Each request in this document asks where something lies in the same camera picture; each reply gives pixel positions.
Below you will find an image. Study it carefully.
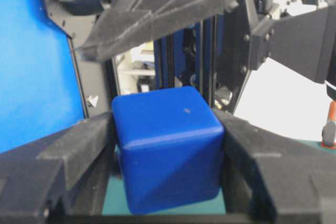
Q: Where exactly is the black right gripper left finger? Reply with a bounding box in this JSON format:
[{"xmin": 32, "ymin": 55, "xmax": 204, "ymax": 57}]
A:
[{"xmin": 1, "ymin": 112, "xmax": 115, "ymax": 223}]

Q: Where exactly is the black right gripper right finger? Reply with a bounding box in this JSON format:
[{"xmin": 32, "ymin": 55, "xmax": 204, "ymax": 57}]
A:
[{"xmin": 214, "ymin": 109, "xmax": 335, "ymax": 223}]

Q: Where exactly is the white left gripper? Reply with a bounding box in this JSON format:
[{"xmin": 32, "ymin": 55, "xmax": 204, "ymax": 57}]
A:
[{"xmin": 215, "ymin": 0, "xmax": 300, "ymax": 114}]

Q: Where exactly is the blue block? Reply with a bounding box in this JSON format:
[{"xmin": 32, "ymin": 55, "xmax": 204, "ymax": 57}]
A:
[{"xmin": 111, "ymin": 86, "xmax": 225, "ymax": 215}]

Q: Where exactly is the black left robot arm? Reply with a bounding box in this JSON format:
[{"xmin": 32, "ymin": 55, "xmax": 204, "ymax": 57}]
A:
[{"xmin": 43, "ymin": 0, "xmax": 299, "ymax": 118}]

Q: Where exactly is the blue table mat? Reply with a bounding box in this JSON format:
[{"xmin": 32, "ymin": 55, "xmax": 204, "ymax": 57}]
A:
[{"xmin": 1, "ymin": 0, "xmax": 84, "ymax": 152}]

